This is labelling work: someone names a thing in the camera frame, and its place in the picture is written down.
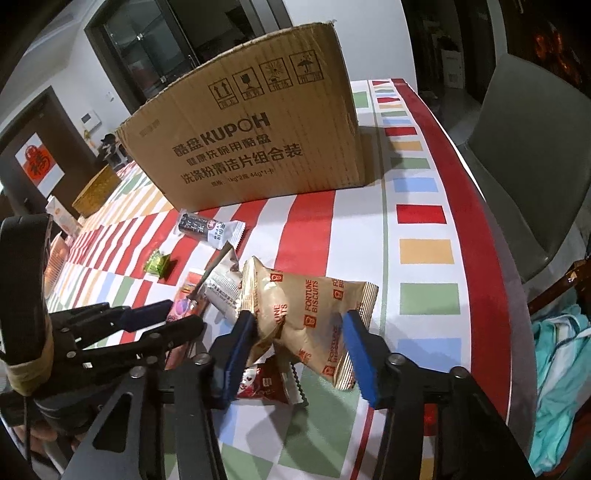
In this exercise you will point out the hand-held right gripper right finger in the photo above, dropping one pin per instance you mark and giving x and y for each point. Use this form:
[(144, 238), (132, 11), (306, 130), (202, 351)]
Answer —
[(364, 364)]

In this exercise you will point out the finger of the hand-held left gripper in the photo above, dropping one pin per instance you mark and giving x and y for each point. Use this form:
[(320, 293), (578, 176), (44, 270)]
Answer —
[(138, 316), (175, 334)]

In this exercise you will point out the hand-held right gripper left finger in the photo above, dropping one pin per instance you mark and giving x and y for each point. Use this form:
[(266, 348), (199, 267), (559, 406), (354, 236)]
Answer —
[(240, 350)]

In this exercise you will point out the pink white snack packet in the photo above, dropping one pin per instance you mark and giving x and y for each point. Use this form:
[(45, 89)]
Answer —
[(184, 307)]

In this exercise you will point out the beige biscuit packet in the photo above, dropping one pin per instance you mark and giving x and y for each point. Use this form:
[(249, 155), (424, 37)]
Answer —
[(304, 314)]

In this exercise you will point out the brown cardboard box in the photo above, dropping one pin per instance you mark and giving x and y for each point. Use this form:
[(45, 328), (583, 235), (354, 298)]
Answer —
[(258, 138)]

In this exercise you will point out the person's left hand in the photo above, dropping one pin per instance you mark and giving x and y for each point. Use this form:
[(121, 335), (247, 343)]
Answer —
[(46, 434)]

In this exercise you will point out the small red snack packet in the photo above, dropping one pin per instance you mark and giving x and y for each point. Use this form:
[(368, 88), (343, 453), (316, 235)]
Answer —
[(261, 383)]

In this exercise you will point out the small green candy packet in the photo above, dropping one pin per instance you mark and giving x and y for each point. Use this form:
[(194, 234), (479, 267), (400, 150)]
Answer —
[(159, 266)]

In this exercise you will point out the silver white snack packet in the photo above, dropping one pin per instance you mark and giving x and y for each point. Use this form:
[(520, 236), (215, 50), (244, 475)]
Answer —
[(221, 288)]

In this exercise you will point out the dark stick snack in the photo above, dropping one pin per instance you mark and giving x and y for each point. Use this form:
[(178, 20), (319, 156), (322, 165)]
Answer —
[(214, 270)]

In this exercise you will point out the white drink carton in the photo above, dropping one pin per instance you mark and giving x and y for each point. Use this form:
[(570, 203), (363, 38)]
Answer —
[(62, 217)]

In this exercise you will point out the black white snack bar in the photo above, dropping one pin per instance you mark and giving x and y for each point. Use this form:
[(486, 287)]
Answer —
[(207, 228)]

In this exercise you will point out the woven yellow box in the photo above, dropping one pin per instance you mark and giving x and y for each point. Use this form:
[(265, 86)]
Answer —
[(97, 194)]

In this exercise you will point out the red white door poster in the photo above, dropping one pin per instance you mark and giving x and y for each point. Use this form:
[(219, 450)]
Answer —
[(39, 166)]

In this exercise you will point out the white stool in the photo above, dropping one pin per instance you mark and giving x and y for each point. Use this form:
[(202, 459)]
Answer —
[(121, 159)]

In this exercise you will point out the brown wooden door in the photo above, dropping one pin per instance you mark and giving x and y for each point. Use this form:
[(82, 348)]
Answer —
[(14, 138)]

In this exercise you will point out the dark plush toy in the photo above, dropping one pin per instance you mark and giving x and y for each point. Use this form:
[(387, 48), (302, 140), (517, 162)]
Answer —
[(111, 143)]

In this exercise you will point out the teal clothing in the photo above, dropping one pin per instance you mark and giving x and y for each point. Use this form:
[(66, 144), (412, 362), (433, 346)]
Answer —
[(558, 369)]

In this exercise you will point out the brown wooden chair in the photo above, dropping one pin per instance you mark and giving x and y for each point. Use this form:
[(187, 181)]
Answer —
[(558, 286)]

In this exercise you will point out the grey dining chair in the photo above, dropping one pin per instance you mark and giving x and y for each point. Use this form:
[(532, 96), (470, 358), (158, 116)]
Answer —
[(531, 175)]

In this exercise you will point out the dark sliding glass door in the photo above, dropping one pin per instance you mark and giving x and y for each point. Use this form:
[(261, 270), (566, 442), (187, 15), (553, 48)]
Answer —
[(152, 41)]

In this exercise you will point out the white box with print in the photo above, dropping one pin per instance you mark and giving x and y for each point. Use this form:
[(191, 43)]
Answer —
[(452, 69)]

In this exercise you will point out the orange foil balloons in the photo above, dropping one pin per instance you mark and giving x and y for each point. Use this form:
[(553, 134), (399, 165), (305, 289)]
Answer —
[(551, 46)]

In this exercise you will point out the white wall intercom panel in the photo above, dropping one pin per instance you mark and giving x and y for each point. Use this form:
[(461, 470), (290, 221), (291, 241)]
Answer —
[(90, 119)]

